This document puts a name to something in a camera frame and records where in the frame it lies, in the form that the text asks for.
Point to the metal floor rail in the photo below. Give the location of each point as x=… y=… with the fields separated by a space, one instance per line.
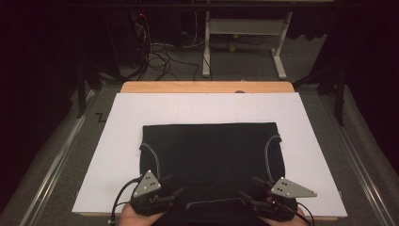
x=53 y=169
x=360 y=166

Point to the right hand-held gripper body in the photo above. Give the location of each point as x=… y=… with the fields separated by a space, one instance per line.
x=290 y=190

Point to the black metal stand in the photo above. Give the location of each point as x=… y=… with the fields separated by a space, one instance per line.
x=339 y=100
x=82 y=91

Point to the white table mat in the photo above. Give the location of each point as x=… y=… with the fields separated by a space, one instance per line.
x=131 y=109

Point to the person's right hand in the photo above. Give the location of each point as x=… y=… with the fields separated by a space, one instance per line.
x=295 y=222

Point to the person's left hand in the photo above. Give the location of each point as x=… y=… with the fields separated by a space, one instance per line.
x=135 y=219

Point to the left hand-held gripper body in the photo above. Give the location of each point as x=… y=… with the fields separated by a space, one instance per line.
x=147 y=186

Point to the yellow tennis ball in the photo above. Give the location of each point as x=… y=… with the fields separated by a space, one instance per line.
x=235 y=36
x=232 y=49

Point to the black knit vest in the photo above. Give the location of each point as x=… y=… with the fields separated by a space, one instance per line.
x=213 y=157

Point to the white metal desk frame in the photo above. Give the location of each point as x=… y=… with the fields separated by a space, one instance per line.
x=244 y=26

